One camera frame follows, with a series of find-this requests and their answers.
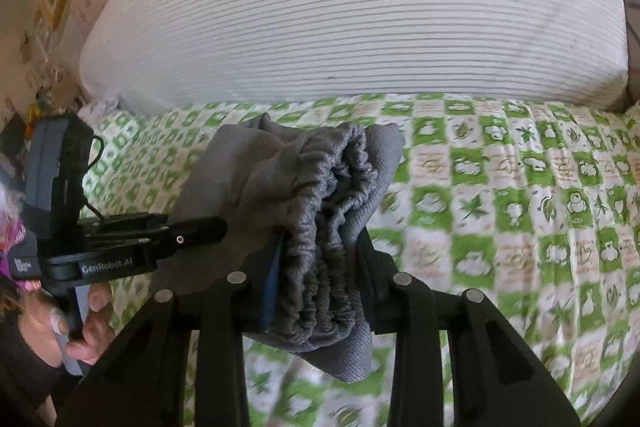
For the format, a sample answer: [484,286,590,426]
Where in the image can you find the grey sweatpants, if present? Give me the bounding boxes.
[150,115,405,384]

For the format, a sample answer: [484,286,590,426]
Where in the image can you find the person's left hand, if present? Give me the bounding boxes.
[17,281,115,367]

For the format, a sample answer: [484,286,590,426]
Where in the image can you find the green white patterned bedsheet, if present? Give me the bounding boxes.
[84,94,639,423]

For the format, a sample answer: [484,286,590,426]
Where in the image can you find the white striped folded mattress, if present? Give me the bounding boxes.
[79,0,628,114]

